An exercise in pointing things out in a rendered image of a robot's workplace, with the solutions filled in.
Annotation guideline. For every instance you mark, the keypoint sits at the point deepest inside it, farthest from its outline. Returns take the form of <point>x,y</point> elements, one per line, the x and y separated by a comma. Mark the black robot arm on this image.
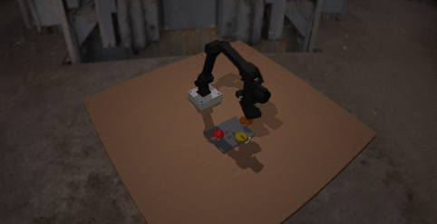
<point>248,71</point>

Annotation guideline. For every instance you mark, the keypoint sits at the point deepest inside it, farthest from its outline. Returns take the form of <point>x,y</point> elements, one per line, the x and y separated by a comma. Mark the yellow gear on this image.
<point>237,136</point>

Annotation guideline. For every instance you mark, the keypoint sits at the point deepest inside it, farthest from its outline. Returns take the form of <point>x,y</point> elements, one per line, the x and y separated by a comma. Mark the orange-brown gear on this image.
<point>243,120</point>

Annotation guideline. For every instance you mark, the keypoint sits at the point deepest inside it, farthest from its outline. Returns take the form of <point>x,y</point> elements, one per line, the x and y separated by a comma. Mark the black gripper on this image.
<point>247,105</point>

